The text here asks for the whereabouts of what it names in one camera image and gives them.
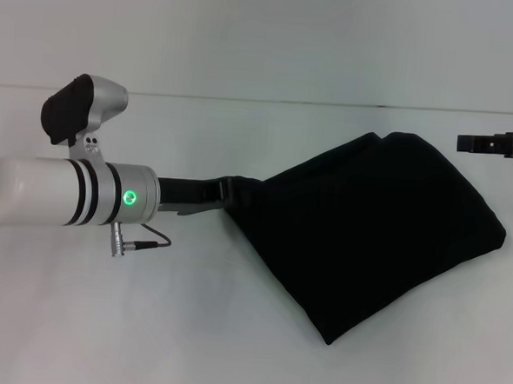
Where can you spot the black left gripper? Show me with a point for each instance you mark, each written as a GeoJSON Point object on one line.
{"type": "Point", "coordinates": [187, 192]}

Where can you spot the black t-shirt with FREE print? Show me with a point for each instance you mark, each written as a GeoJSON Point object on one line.
{"type": "Point", "coordinates": [367, 229]}

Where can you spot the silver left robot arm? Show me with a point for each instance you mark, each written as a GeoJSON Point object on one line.
{"type": "Point", "coordinates": [65, 193]}

